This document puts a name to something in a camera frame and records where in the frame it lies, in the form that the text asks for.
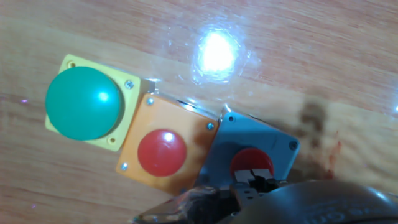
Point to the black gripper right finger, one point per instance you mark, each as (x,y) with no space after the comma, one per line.
(264,175)

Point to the glossy wooden board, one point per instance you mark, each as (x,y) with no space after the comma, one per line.
(62,193)

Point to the green button on yellow box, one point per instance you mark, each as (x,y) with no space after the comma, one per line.
(82,102)

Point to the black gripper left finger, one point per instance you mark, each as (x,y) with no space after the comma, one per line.
(242,177)

